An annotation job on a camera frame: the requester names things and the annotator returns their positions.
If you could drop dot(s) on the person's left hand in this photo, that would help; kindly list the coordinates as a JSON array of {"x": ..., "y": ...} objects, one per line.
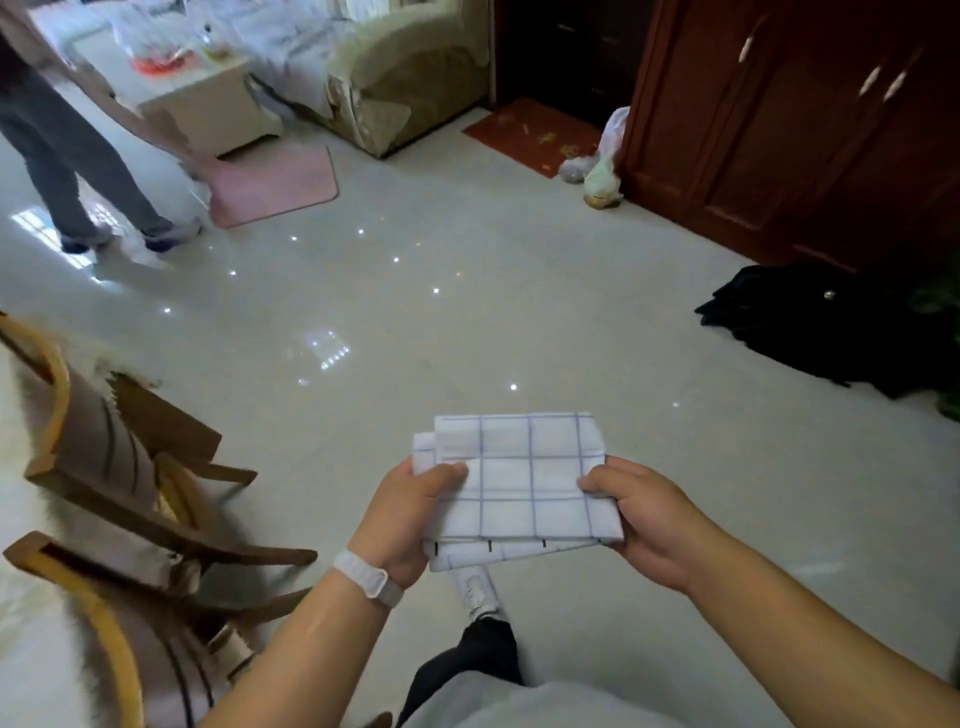
[{"x": 401, "y": 525}]

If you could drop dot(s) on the person's right hand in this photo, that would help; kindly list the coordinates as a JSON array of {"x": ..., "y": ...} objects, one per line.
[{"x": 660, "y": 525}]

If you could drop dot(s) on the person's left thumb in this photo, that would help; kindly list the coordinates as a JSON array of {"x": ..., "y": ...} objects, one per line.
[{"x": 442, "y": 478}]

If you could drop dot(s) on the person's right thumb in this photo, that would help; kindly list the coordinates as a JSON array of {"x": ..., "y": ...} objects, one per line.
[{"x": 600, "y": 482}]

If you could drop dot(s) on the white checked cloth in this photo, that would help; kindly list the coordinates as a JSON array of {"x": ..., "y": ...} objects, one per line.
[{"x": 517, "y": 487}]

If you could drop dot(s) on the person's left forearm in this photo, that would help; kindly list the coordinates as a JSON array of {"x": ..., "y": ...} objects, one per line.
[{"x": 300, "y": 652}]

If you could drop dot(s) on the person's right forearm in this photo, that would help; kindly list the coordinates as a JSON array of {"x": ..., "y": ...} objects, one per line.
[{"x": 817, "y": 637}]

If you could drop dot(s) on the person's white shoe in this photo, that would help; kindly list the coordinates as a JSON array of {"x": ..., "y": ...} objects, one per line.
[{"x": 476, "y": 589}]

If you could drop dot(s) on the white wristband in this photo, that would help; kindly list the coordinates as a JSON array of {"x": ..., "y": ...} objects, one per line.
[{"x": 367, "y": 579}]

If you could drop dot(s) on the person's black trouser leg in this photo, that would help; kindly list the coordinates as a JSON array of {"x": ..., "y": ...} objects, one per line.
[{"x": 469, "y": 664}]

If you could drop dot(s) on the person's grey shirt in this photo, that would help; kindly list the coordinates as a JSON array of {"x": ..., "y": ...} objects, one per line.
[{"x": 540, "y": 705}]

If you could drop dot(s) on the black garment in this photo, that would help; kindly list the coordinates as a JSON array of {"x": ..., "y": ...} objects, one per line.
[{"x": 817, "y": 322}]

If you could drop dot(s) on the wooden chair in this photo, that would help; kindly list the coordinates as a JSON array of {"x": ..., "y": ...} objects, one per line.
[
  {"x": 135, "y": 465},
  {"x": 120, "y": 637}
]

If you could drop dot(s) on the white plastic bag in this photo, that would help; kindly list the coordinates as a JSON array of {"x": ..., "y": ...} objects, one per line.
[{"x": 600, "y": 169}]

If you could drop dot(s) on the pink floor mat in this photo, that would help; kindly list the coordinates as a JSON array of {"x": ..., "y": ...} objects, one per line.
[{"x": 270, "y": 184}]

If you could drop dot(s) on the red door mat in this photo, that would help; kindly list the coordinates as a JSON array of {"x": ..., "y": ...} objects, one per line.
[{"x": 536, "y": 135}]

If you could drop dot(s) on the white fluffy chair cover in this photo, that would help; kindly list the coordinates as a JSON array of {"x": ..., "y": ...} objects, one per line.
[{"x": 30, "y": 525}]

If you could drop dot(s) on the dark red wooden cabinet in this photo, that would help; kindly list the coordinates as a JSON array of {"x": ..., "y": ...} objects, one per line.
[{"x": 810, "y": 120}]

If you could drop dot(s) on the beige sofa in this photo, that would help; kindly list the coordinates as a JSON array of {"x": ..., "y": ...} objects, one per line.
[{"x": 360, "y": 60}]

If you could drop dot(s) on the white coffee table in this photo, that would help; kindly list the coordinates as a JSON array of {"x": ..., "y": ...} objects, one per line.
[{"x": 195, "y": 90}]

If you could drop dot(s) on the clear plastic bag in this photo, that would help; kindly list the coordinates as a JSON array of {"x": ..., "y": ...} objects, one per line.
[{"x": 161, "y": 41}]

